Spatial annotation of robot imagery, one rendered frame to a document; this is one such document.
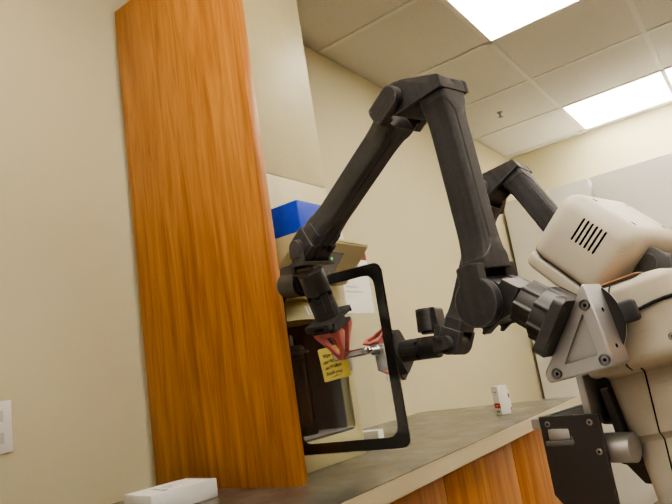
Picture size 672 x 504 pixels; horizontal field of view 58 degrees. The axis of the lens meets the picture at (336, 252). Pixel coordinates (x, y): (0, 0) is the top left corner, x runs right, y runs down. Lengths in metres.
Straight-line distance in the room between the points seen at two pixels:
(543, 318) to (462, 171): 0.27
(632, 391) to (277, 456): 0.75
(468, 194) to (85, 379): 1.09
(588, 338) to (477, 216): 0.25
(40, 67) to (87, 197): 0.37
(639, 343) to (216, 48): 1.21
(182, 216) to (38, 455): 0.66
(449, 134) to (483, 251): 0.20
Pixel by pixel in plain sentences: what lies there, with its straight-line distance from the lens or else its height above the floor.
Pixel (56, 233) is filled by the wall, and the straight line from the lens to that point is 1.70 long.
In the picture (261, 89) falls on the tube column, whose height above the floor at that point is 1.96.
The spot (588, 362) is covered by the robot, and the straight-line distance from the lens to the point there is 0.87.
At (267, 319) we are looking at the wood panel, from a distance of 1.39.
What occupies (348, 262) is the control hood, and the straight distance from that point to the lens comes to 1.68.
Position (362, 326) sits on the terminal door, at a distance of 1.35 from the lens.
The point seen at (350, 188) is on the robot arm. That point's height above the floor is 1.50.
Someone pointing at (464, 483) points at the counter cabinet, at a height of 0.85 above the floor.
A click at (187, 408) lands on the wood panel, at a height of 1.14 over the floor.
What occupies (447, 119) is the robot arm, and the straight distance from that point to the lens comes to 1.01.
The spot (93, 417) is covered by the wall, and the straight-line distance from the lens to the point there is 1.67.
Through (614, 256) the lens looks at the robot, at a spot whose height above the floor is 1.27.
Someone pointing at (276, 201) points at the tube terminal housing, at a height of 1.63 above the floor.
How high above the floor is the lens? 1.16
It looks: 11 degrees up
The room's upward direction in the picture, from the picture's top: 9 degrees counter-clockwise
